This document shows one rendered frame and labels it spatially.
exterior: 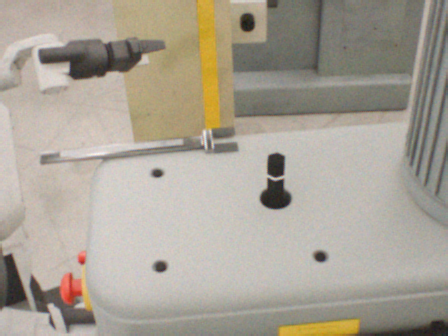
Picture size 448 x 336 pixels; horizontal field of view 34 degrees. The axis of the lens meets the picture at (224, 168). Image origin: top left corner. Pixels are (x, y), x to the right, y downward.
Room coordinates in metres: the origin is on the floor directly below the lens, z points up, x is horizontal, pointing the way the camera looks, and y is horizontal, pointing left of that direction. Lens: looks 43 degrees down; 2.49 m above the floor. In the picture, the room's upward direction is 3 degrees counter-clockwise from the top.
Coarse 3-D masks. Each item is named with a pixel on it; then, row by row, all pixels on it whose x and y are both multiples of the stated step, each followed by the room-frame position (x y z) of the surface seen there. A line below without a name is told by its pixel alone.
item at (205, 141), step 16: (224, 128) 0.71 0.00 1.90; (112, 144) 0.69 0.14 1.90; (128, 144) 0.69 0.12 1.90; (144, 144) 0.69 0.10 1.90; (160, 144) 0.68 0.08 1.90; (176, 144) 0.68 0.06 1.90; (192, 144) 0.68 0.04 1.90; (208, 144) 0.68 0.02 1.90; (224, 144) 0.68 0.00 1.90; (48, 160) 0.67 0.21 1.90; (64, 160) 0.67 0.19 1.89; (80, 160) 0.67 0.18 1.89
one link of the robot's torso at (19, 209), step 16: (0, 112) 1.05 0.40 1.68; (0, 128) 1.02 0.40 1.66; (0, 144) 0.99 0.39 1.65; (0, 160) 0.97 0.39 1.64; (16, 160) 1.00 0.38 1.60; (0, 176) 0.94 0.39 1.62; (16, 176) 0.96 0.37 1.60; (0, 192) 0.91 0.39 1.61; (16, 192) 0.93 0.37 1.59; (0, 208) 0.89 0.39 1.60; (16, 208) 0.91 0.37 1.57; (0, 224) 0.88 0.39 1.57; (16, 224) 0.93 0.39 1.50; (0, 240) 0.91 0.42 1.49
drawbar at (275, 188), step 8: (272, 160) 0.59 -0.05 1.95; (280, 160) 0.59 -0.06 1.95; (272, 168) 0.58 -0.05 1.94; (280, 168) 0.58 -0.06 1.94; (272, 176) 0.58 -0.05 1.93; (280, 176) 0.58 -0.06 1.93; (272, 184) 0.58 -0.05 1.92; (280, 184) 0.58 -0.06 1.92; (272, 192) 0.58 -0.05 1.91; (280, 192) 0.58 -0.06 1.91; (272, 200) 0.58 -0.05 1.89; (280, 200) 0.58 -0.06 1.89; (272, 208) 0.58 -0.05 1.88; (280, 208) 0.58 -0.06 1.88
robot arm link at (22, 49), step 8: (24, 40) 1.36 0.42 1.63; (32, 40) 1.36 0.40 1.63; (40, 40) 1.35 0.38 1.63; (48, 40) 1.36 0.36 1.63; (56, 40) 1.37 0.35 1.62; (8, 48) 1.35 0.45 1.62; (16, 48) 1.35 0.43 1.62; (24, 48) 1.35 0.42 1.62; (8, 56) 1.34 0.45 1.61; (16, 56) 1.34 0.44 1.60; (24, 56) 1.37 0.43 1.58; (0, 64) 1.33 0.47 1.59; (8, 64) 1.32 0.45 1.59; (16, 64) 1.36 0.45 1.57; (24, 64) 1.37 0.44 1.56; (0, 72) 1.31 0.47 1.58; (8, 72) 1.31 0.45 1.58; (16, 72) 1.34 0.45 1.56; (8, 80) 1.30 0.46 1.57; (16, 80) 1.32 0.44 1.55; (8, 88) 1.31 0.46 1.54
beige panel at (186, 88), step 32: (128, 0) 2.29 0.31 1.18; (160, 0) 2.30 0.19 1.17; (192, 0) 2.31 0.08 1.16; (224, 0) 2.31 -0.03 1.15; (128, 32) 2.29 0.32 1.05; (160, 32) 2.30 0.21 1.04; (192, 32) 2.31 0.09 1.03; (224, 32) 2.31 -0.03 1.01; (160, 64) 2.30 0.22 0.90; (192, 64) 2.30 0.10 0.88; (224, 64) 2.31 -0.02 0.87; (128, 96) 2.29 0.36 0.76; (160, 96) 2.30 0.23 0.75; (192, 96) 2.30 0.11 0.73; (224, 96) 2.31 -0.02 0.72; (160, 128) 2.30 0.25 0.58; (192, 128) 2.30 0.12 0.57
